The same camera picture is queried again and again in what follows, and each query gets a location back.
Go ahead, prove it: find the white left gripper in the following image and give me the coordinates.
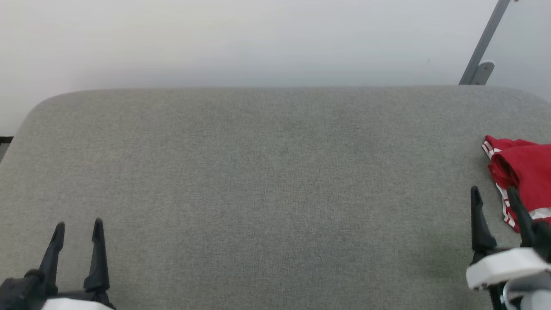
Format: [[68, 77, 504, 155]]
[[0, 218, 116, 310]]

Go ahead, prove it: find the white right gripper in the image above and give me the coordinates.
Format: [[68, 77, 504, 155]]
[[466, 186, 551, 290]]

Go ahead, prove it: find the red basketball jersey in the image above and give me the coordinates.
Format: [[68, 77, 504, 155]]
[[481, 136, 551, 233]]

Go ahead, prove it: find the grey fabric sofa seat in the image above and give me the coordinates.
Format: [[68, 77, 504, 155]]
[[0, 85, 551, 310]]

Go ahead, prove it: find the grey metal pole with bracket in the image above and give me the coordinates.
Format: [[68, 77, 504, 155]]
[[458, 0, 514, 86]]

